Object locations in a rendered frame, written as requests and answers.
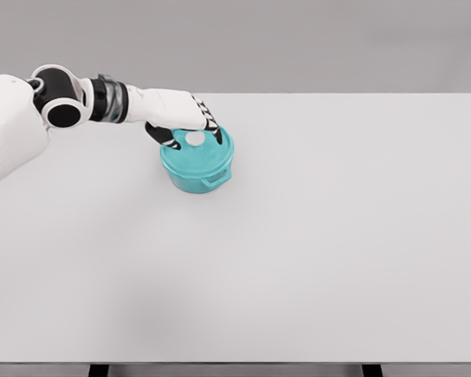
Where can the teal pot lid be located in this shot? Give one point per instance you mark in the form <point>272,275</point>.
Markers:
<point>200,155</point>

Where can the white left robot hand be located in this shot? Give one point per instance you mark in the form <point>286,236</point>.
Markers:
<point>172,110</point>

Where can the teal pot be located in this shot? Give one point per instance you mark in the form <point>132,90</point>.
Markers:
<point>192,184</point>

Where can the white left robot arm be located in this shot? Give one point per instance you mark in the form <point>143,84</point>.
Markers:
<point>8,129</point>

